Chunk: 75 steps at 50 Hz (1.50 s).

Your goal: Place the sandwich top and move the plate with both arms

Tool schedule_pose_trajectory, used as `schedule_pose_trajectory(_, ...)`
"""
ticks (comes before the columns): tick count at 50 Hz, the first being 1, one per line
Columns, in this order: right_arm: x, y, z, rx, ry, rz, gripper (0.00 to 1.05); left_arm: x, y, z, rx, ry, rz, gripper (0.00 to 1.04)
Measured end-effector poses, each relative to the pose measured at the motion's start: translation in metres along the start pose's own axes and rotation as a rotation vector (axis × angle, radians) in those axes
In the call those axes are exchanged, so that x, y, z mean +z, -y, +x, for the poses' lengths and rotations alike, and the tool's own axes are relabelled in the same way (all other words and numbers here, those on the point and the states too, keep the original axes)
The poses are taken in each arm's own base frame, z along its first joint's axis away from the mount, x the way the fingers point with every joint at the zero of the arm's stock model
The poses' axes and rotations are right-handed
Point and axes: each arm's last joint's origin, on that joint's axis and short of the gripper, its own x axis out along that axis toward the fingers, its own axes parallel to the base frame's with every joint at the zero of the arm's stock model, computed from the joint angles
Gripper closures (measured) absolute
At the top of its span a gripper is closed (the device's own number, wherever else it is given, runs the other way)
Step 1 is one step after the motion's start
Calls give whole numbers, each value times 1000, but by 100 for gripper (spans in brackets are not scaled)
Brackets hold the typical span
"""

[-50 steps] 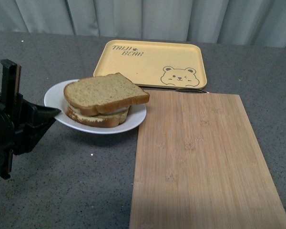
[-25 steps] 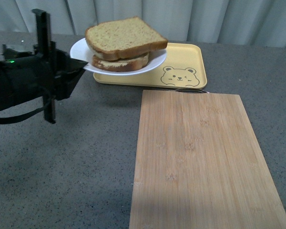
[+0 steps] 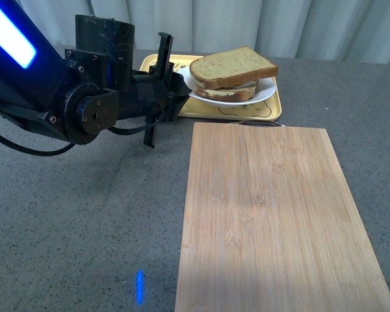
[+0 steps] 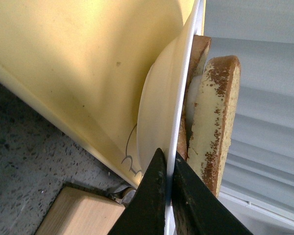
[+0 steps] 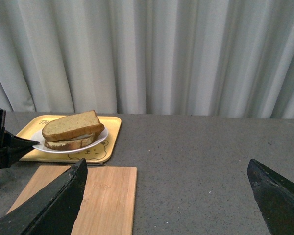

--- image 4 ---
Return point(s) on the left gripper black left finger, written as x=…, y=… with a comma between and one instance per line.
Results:
x=145, y=214

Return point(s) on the white round plate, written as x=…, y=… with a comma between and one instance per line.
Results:
x=163, y=93

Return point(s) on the grey curtain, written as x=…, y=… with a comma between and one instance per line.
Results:
x=258, y=179

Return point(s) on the wooden cutting board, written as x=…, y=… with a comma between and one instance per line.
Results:
x=76, y=212

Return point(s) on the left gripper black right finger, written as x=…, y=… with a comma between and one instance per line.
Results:
x=196, y=210

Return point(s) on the yellow bear tray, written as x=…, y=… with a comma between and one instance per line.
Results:
x=82, y=64

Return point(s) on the metal board handle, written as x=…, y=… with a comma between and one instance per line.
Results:
x=123, y=196

